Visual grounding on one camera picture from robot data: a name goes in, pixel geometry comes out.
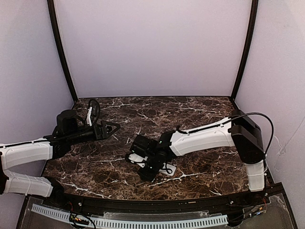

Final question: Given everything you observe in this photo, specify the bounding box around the black front rail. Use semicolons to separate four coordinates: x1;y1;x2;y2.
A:
28;186;282;217

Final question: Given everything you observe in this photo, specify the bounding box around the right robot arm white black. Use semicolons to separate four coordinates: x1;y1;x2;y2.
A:
125;109;268;192

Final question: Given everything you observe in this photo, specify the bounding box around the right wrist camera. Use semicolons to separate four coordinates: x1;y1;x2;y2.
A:
125;153;148;167

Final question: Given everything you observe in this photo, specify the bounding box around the left black frame post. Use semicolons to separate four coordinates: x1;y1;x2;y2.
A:
47;0;78;103

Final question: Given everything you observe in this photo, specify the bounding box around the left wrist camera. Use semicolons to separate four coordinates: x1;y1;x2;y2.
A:
86;99;101;126

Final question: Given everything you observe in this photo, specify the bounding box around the white remote control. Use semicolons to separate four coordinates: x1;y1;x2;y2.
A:
159;163;176;177

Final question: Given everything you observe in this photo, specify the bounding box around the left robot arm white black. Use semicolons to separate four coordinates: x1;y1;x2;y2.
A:
0;110;120;198

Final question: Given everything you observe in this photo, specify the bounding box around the right black frame post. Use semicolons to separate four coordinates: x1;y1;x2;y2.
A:
230;0;259;101

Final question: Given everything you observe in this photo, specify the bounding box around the white slotted cable duct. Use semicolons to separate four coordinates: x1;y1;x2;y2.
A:
31;204;228;229

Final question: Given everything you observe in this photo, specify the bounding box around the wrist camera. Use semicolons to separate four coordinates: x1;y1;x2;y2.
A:
86;99;101;126
125;153;148;167

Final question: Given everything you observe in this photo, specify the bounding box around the black frame post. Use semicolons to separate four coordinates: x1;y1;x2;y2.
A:
47;0;78;103
230;0;259;101

